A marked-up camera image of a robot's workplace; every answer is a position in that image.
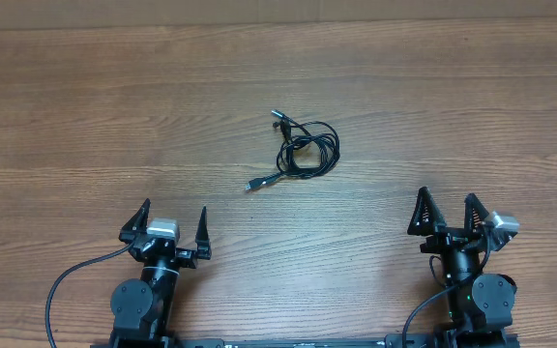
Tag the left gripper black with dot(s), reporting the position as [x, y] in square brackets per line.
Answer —
[188, 259]

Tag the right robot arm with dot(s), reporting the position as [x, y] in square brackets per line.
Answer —
[480, 304]

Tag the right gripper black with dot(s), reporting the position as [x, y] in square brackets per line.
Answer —
[450, 237]

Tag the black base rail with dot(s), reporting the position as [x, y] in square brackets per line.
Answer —
[393, 340]

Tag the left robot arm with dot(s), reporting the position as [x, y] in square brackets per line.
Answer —
[142, 306]

